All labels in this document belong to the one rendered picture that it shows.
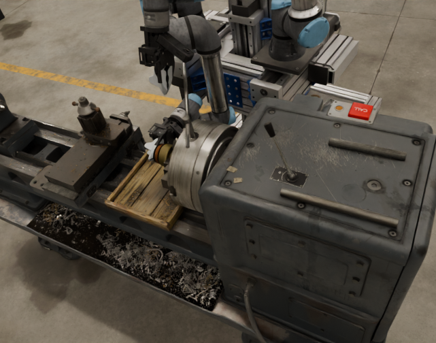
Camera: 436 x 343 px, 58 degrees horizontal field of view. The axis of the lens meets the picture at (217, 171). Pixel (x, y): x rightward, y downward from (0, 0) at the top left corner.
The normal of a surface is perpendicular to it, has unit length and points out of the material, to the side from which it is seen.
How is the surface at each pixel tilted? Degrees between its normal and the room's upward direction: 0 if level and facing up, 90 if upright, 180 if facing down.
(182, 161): 40
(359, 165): 0
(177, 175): 58
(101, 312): 0
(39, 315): 0
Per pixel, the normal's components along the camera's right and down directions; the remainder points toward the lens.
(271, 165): -0.14, -0.67
